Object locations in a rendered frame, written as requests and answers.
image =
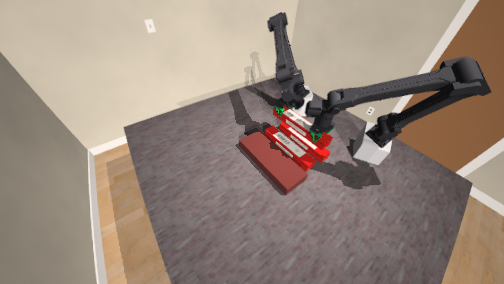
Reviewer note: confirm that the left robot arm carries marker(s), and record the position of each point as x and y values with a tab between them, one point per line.
469	79

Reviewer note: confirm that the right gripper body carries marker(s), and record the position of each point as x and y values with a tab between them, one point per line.
280	104

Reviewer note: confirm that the red box of welding electrodes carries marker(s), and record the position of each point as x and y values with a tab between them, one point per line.
304	143
297	154
301	126

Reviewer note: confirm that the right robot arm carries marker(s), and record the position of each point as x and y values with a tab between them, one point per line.
284	58

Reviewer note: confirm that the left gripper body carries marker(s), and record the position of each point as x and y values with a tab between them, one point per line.
324	126

